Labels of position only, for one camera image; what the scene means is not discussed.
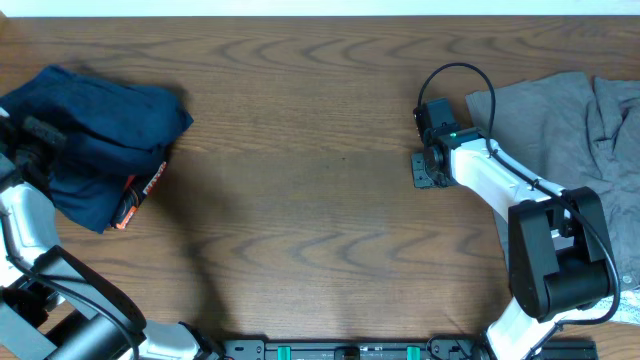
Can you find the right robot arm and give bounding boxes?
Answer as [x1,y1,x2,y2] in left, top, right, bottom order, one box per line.
[411,99,620,359]

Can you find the folded red black garment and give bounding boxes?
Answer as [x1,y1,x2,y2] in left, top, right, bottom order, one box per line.
[110,161,167,230]

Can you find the grey button shorts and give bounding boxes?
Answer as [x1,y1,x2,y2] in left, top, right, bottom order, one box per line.
[464,71,640,325]

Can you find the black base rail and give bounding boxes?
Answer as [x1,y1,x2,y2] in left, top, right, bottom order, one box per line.
[219,338,599,360]

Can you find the folded navy blue garment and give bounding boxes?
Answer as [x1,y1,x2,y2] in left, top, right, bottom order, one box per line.
[50,149,167,233]

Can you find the dark blue denim shorts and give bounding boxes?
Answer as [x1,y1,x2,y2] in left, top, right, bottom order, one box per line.
[1,65,193,176]

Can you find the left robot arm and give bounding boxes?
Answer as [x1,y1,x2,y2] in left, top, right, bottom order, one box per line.
[1,112,225,359]

